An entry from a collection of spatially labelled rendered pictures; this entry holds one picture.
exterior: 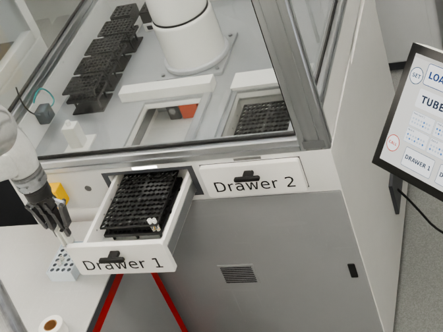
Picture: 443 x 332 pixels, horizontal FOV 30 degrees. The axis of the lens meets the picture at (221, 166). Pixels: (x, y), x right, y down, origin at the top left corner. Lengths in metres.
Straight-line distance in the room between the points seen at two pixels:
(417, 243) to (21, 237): 1.45
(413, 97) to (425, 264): 1.22
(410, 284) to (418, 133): 1.16
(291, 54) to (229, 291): 0.97
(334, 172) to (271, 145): 0.19
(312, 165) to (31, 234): 0.95
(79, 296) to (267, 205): 0.59
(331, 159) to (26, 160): 0.81
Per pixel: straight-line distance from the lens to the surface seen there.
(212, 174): 2.30
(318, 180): 2.26
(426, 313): 2.97
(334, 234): 2.40
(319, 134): 2.16
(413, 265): 3.13
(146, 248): 2.16
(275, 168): 2.23
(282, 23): 1.97
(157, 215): 2.26
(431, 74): 1.98
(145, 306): 2.60
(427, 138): 1.97
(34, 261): 2.57
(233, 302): 2.74
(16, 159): 2.24
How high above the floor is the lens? 2.29
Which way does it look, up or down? 37 degrees down
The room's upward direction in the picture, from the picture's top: 22 degrees counter-clockwise
